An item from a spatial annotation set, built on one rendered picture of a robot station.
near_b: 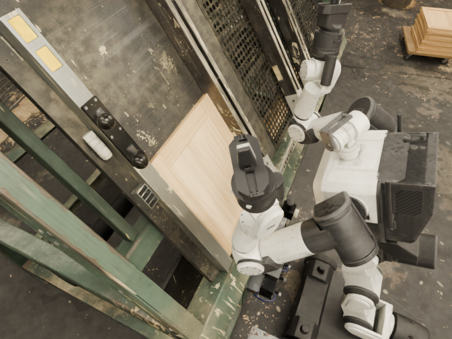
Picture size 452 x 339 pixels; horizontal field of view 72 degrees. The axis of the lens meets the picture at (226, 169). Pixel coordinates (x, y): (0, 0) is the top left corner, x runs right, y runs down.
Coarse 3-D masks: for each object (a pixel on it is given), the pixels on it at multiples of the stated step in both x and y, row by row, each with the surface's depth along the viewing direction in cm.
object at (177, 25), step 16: (160, 0) 92; (176, 0) 95; (160, 16) 96; (176, 16) 94; (176, 32) 98; (192, 32) 100; (176, 48) 103; (192, 48) 100; (192, 64) 104; (208, 64) 107; (208, 80) 107; (224, 80) 111; (224, 96) 110; (224, 112) 115; (240, 112) 117; (240, 128) 117
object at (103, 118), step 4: (100, 108) 75; (96, 112) 75; (100, 112) 75; (104, 112) 76; (100, 116) 66; (104, 116) 66; (108, 116) 66; (112, 116) 67; (100, 120) 66; (104, 120) 66; (108, 120) 66; (112, 120) 67; (100, 124) 66; (104, 124) 66; (108, 124) 66; (112, 124) 67; (104, 128) 67; (108, 128) 67
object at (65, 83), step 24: (0, 24) 63; (24, 48) 65; (48, 48) 69; (48, 72) 68; (72, 72) 72; (72, 96) 72; (144, 168) 86; (168, 192) 92; (192, 216) 100; (192, 240) 104; (216, 240) 108; (216, 264) 111
